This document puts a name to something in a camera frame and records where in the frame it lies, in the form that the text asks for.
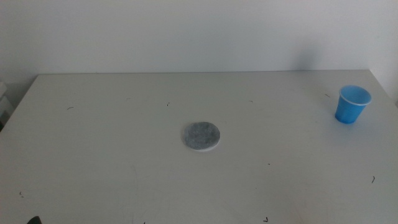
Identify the blue plastic cup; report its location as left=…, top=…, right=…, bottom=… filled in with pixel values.
left=335, top=85, right=373, bottom=125

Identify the round grey cup mat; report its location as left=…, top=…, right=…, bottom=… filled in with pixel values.
left=182, top=121, right=221, bottom=152

